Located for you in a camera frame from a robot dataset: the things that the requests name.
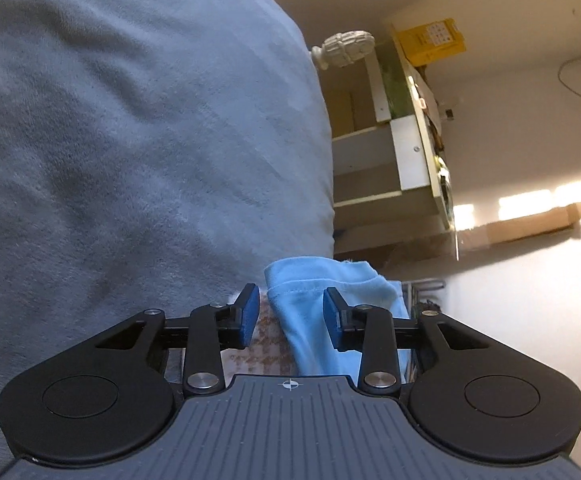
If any white wooden rack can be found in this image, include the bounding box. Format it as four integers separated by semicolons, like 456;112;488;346
321;25;459;261

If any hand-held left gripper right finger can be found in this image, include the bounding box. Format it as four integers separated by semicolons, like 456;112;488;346
323;287;491;396

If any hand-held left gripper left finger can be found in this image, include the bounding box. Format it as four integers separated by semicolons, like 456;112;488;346
94;283;261;396

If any houndstooth knitted pillow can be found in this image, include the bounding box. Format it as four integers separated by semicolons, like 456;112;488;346
164;295;299;386

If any grey blanket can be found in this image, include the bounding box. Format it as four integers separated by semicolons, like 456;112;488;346
0;0;335;480

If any long cardboard box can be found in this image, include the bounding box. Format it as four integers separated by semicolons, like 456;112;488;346
458;202;581;253

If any metal wire rack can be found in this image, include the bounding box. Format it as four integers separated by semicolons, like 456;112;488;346
401;279;445;386

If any yellow box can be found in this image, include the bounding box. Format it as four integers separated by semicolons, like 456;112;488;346
393;18;467;67

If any light blue t-shirt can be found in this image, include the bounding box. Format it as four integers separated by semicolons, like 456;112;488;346
264;256;411;377

